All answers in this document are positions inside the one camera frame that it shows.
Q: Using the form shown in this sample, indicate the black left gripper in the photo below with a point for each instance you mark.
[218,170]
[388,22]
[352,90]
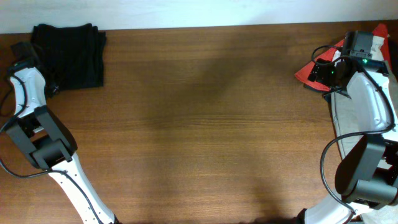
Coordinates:
[51,93]

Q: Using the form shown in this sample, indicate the white garment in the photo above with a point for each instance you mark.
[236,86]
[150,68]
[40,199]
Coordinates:
[361,45]

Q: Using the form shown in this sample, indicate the red t-shirt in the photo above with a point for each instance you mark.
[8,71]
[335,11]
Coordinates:
[302,75]

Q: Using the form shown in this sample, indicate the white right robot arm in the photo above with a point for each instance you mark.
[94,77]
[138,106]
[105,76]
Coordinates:
[366,178]

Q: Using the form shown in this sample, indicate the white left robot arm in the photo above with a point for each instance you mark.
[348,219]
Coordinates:
[45,141]

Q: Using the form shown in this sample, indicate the grey khaki shorts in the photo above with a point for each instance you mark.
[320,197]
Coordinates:
[342,124]

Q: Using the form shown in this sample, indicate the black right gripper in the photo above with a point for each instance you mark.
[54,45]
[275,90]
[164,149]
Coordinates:
[320,73]

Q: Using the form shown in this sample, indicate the black shorts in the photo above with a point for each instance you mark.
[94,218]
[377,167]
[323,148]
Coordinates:
[75,52]

